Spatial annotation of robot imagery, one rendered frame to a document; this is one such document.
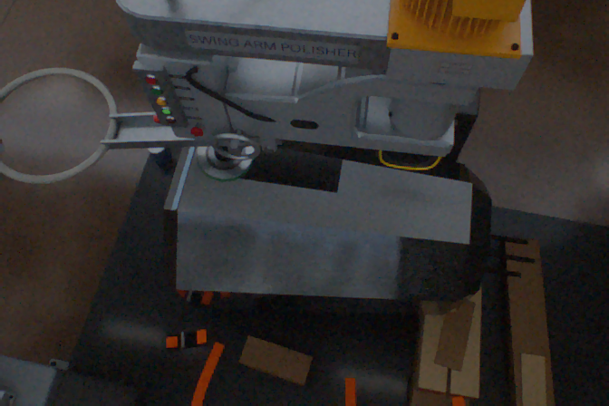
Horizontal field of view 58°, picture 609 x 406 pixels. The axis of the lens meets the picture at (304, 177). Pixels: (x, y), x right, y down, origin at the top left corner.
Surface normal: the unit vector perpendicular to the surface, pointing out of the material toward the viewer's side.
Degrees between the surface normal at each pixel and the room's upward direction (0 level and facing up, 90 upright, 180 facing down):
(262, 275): 45
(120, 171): 0
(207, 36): 90
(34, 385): 0
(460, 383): 0
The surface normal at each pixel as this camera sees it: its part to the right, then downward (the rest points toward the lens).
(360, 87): -0.14, 0.90
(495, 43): -0.04, -0.43
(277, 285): -0.11, 0.33
